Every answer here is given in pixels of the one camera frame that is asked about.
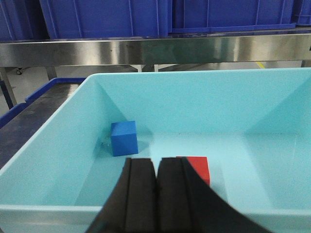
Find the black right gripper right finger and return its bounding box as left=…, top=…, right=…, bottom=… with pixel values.
left=157, top=158, right=267, bottom=233

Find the blue crate upper left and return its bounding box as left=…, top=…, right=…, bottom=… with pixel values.
left=40, top=0, right=173, bottom=39

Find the stainless steel front shelf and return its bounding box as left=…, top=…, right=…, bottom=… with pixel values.
left=0, top=27, right=311, bottom=67

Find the steel cart with blue edge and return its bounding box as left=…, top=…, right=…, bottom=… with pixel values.
left=0, top=78, right=85, bottom=167

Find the light blue plastic tub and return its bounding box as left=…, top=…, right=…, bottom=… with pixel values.
left=0, top=68, right=311, bottom=233

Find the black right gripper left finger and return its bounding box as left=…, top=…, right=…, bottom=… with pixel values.
left=87, top=158, right=156, bottom=233

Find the blue foam cube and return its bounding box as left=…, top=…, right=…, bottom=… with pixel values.
left=110, top=121, right=138, bottom=157

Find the blue crate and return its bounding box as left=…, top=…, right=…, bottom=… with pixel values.
left=172, top=0, right=296, bottom=33
left=40, top=0, right=173, bottom=39

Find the blue crate upper right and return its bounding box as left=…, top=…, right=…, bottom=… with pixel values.
left=172, top=0, right=296, bottom=33

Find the red foam cube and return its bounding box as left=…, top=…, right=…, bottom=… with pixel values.
left=178, top=156, right=210, bottom=185

